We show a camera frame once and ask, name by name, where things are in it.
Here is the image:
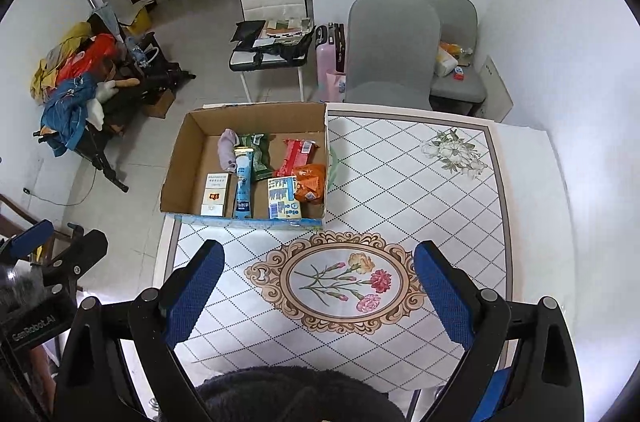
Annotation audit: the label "white booklet box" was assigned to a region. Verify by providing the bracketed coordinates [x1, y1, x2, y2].
[201, 172, 230, 217]

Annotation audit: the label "blue yellow tissue pack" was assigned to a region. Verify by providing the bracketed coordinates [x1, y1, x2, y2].
[268, 176, 302, 220]

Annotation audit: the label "blue tube packet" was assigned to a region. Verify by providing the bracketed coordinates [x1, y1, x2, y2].
[234, 146, 254, 220]

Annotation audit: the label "purple plush toy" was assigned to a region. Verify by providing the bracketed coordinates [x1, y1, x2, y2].
[217, 129, 240, 173]

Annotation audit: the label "orange snack packet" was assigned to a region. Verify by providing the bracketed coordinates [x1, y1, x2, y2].
[292, 163, 326, 202]

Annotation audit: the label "green snack packet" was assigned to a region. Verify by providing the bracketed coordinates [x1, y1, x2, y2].
[240, 133, 274, 182]

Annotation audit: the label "red snack packet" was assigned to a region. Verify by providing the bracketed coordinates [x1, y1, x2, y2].
[274, 138, 318, 177]

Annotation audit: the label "dark wooden chair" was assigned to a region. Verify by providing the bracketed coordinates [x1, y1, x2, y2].
[1, 195, 85, 264]

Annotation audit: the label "patterned table mat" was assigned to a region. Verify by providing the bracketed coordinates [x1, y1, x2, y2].
[166, 111, 510, 393]

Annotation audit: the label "open cardboard box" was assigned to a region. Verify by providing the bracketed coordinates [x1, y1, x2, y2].
[160, 103, 329, 228]

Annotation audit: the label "pile of clothes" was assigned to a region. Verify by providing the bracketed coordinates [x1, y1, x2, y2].
[30, 8, 142, 158]

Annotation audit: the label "small brown cardboard box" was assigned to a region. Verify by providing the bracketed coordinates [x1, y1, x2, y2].
[142, 90, 176, 119]

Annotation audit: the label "rear grey chair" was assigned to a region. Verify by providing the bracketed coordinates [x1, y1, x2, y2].
[425, 0, 487, 116]

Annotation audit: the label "grey chair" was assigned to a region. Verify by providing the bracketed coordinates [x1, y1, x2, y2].
[345, 0, 440, 110]
[425, 0, 487, 116]

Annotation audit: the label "items on grey chair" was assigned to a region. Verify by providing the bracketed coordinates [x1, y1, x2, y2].
[434, 41, 474, 78]

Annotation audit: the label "pink suitcase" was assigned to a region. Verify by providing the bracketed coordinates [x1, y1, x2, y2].
[314, 23, 346, 103]

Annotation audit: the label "front grey chair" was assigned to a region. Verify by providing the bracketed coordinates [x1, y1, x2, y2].
[345, 0, 440, 110]

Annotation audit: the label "items on white chair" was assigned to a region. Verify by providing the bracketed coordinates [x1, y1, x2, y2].
[229, 18, 314, 71]

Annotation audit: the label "white board against wall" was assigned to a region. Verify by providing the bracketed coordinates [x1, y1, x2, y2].
[475, 55, 514, 122]

